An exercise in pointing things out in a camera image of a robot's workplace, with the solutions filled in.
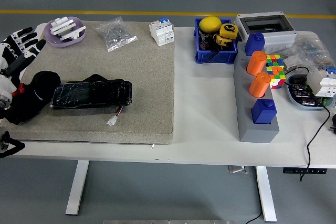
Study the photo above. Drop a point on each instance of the black desk control panel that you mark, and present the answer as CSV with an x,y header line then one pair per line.
x,y
291,170

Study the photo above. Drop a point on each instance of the grey-brown mat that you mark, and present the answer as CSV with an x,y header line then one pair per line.
x,y
147,90

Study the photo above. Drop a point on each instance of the blue plastic bin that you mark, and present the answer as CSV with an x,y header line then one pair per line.
x,y
215,56

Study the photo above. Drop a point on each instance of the dark brown tool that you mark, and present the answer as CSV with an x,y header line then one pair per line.
x,y
204,43

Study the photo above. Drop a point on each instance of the yellow black tape measure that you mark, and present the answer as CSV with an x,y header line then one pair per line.
x,y
223,41

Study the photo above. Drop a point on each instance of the clear bag of screws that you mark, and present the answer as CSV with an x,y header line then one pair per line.
x,y
115,33

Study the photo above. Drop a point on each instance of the yellow ball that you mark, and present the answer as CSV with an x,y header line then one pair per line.
x,y
210,24

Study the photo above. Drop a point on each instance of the yellow round tape measure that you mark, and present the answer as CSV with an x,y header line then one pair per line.
x,y
229,30

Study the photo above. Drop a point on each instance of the orange cylinder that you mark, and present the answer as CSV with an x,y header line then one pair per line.
x,y
256,62
259,85

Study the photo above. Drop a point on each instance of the grey block holder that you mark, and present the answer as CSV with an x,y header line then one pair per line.
x,y
258,132

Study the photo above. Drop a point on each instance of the blue block with knob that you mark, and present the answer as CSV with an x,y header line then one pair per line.
x,y
263,113
254,44

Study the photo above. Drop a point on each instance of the colourful puzzle cube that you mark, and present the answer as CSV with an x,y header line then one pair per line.
x,y
276,73

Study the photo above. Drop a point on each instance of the white plastic clip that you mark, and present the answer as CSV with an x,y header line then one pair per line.
x,y
73,33
61,24

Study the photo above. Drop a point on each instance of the white table leg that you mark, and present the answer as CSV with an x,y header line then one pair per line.
x,y
266,195
77,187

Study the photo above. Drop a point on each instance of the purple plastic tray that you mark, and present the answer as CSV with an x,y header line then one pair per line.
x,y
53,41

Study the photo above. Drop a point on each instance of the small clear bag white label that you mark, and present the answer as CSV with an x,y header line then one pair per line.
x,y
294,62

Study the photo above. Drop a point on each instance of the light blue tray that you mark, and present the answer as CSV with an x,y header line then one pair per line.
x,y
302,104

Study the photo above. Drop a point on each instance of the white circuit breaker module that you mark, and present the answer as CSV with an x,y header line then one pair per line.
x,y
321,82

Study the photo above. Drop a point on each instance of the large clear bag of parts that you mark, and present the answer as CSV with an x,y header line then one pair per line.
x,y
315,48

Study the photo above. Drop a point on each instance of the black plug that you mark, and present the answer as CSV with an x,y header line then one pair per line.
x,y
334,123

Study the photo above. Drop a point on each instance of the white circuit breaker blue switch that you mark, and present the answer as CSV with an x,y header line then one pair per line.
x,y
162,32

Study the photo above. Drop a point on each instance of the silver metal bracket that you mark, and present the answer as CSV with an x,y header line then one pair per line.
x,y
237,169

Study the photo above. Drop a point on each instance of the grey white enclosure box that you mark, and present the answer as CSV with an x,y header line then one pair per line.
x,y
275,37

